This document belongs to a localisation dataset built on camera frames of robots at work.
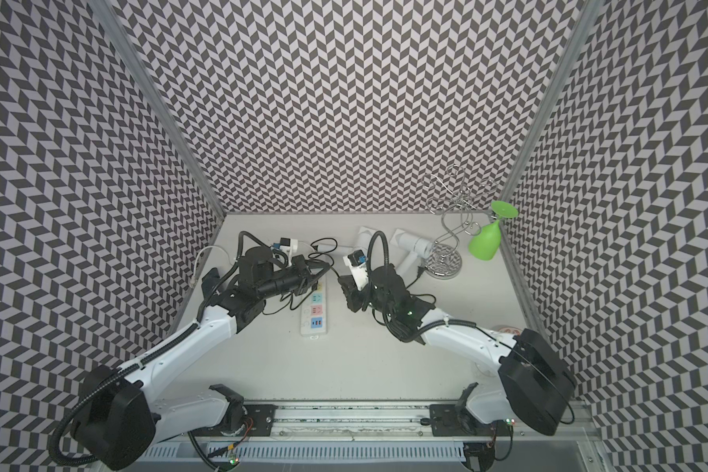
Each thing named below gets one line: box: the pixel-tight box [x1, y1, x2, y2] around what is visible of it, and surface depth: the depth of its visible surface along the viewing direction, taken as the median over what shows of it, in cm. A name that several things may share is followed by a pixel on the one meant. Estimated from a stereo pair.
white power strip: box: [299, 273, 327, 340], surface depth 90 cm
